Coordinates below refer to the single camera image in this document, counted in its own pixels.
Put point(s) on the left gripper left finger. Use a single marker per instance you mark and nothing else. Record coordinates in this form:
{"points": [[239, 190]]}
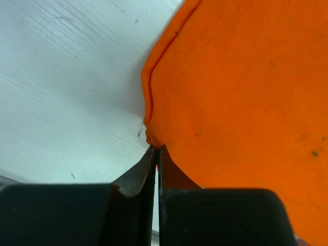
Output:
{"points": [[116, 213]]}

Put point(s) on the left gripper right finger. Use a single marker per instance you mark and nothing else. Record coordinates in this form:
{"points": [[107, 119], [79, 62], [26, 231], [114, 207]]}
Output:
{"points": [[192, 215]]}

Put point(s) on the orange t shirt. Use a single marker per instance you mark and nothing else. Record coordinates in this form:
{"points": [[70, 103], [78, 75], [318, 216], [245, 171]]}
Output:
{"points": [[237, 91]]}

